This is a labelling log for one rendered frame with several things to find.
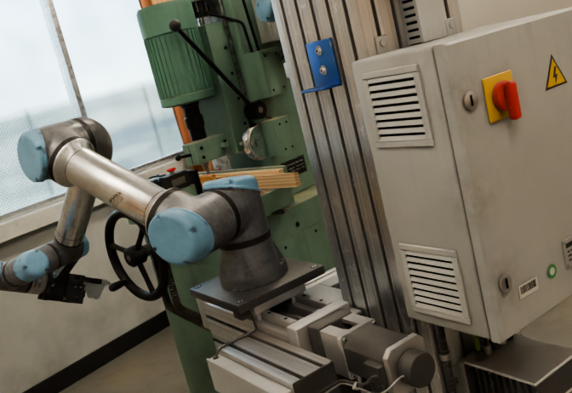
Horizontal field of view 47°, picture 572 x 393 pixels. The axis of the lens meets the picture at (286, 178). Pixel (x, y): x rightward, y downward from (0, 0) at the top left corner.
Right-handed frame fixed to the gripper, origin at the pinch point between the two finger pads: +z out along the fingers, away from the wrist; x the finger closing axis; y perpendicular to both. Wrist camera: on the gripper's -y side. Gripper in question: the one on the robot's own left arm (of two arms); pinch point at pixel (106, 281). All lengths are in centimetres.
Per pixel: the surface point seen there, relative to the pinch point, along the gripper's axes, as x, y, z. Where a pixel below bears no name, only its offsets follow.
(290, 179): 47, -35, 25
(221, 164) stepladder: -55, -59, 81
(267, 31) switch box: 25, -86, 28
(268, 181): 38, -35, 25
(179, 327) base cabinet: -6.4, 12.3, 34.0
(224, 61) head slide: 17, -74, 18
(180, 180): 18.2, -31.9, 7.6
